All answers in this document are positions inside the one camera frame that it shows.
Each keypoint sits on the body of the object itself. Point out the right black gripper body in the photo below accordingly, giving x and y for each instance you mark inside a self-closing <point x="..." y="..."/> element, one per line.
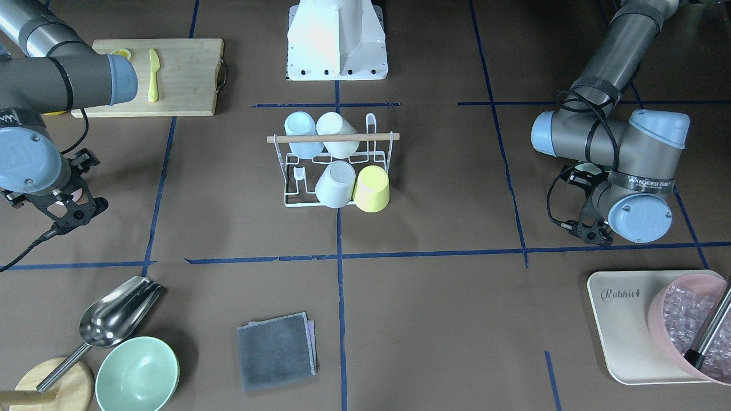
<point x="84" y="160"/>

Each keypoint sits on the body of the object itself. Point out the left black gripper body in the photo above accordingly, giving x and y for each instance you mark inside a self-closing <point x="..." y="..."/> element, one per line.
<point x="577" y="176"/>

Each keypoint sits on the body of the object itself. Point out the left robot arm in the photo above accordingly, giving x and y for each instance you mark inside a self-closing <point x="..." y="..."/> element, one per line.
<point x="626" y="169"/>

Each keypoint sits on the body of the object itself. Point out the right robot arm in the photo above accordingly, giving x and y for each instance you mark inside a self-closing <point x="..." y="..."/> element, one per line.
<point x="59" y="72"/>

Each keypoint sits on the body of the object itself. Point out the yellow cup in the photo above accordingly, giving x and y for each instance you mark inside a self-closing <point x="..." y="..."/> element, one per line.
<point x="371" y="193"/>

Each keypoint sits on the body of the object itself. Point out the light blue cup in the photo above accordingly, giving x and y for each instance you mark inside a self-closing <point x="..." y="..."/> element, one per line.
<point x="301" y="123"/>

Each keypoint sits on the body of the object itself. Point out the grey cup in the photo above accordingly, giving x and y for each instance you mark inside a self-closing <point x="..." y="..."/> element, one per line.
<point x="335" y="186"/>

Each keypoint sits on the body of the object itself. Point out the white cup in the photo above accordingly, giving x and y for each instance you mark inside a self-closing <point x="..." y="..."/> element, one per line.
<point x="332" y="123"/>

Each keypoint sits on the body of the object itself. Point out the beige Rabbit tray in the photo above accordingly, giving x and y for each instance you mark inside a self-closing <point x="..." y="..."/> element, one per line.
<point x="636" y="353"/>

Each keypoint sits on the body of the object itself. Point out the steel scoop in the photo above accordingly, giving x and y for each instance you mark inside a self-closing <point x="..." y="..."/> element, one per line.
<point x="109" y="321"/>

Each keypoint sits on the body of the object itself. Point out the pink bowl with ice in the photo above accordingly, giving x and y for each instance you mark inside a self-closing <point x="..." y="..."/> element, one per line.
<point x="675" y="318"/>

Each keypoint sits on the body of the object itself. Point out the lemon slice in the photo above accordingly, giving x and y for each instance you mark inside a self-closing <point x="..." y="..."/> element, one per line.
<point x="125" y="53"/>

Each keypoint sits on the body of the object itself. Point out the yellow plastic knife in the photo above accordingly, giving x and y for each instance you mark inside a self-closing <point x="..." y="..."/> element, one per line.
<point x="155" y="65"/>

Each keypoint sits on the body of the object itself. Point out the mint green bowl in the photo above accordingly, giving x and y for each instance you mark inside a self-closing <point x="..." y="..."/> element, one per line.
<point x="140" y="374"/>

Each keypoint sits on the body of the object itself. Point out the wooden mug tree stand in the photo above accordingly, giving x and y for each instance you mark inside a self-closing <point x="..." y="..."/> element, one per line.
<point x="73" y="391"/>

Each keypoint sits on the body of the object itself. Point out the grey folded cloth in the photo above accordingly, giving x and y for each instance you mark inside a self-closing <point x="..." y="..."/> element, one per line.
<point x="277" y="351"/>

